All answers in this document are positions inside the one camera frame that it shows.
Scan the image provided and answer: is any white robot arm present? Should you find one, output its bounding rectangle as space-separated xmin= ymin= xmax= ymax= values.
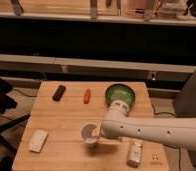
xmin=100 ymin=100 xmax=196 ymax=151

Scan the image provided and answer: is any green ceramic bowl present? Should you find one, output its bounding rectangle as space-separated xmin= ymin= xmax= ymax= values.
xmin=105 ymin=84 xmax=135 ymax=107

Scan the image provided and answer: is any orange carrot toy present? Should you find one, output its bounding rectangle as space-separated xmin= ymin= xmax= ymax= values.
xmin=84 ymin=89 xmax=91 ymax=104

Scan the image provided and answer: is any white lotion bottle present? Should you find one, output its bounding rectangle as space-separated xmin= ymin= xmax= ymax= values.
xmin=127 ymin=139 xmax=143 ymax=168

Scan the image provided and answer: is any black remote control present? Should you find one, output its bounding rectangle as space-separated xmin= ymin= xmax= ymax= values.
xmin=52 ymin=85 xmax=66 ymax=101

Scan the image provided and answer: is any black tripod stand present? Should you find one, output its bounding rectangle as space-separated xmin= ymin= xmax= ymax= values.
xmin=0 ymin=78 xmax=30 ymax=154

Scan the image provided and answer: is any black cable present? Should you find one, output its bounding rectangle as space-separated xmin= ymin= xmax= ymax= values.
xmin=152 ymin=104 xmax=179 ymax=118

